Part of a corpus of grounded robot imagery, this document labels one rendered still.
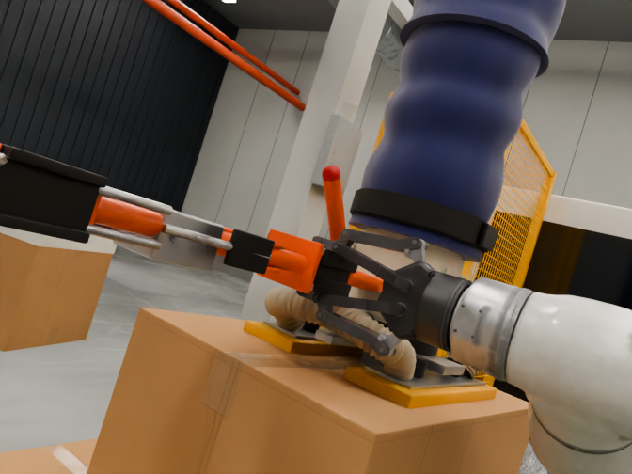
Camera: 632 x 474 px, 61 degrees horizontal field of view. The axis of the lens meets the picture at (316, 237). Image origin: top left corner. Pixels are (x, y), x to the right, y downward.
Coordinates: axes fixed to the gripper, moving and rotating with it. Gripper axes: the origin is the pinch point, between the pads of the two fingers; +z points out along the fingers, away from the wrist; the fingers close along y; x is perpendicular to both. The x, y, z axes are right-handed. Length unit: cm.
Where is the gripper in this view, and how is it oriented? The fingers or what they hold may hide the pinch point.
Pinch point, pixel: (306, 264)
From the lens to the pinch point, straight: 65.6
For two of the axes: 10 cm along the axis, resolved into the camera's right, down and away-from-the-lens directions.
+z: -7.9, -2.3, 5.6
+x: 5.3, 1.8, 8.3
